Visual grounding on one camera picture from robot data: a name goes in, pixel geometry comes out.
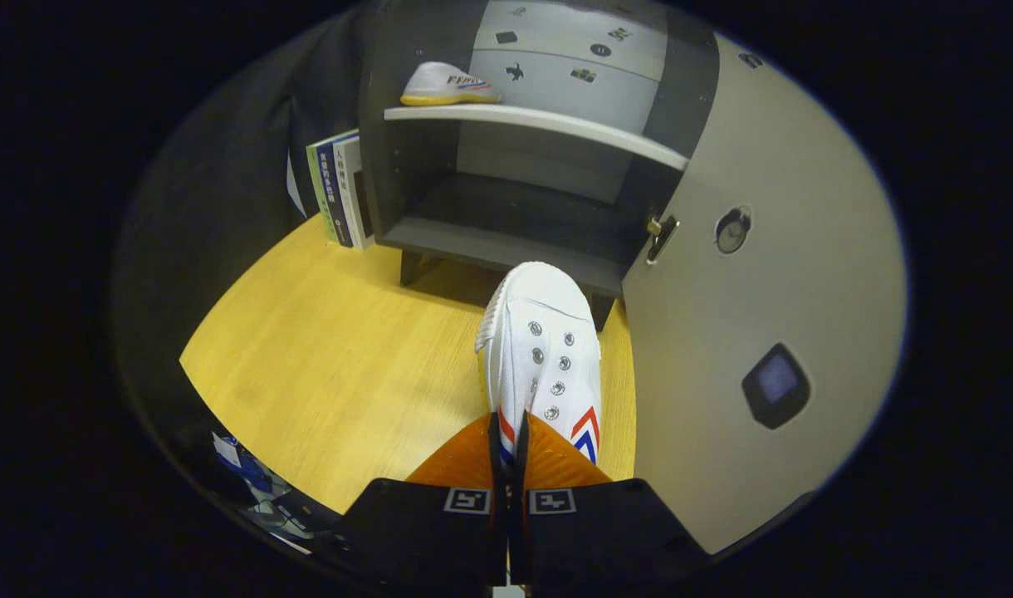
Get dark blue spine book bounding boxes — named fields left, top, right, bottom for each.
left=316, top=137, right=362, bottom=248

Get light grey cabinet shelf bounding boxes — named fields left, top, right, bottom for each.
left=382, top=104, right=692, bottom=172

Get black backdrop cloth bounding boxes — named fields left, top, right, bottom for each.
left=112, top=8, right=384, bottom=433

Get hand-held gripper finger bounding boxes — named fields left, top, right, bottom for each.
left=506, top=411, right=711, bottom=595
left=332, top=413, right=509, bottom=598

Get green spine book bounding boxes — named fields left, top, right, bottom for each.
left=306, top=129, right=360, bottom=243

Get white paper sheet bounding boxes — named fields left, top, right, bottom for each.
left=286, top=149, right=308, bottom=218

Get white cover book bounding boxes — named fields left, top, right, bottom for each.
left=332, top=133, right=376, bottom=252

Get white canvas shoe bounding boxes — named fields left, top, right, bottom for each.
left=400, top=61, right=503, bottom=107
left=475, top=261, right=603, bottom=466

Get beige shoe cabinet door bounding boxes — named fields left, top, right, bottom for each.
left=621, top=32, right=908, bottom=556

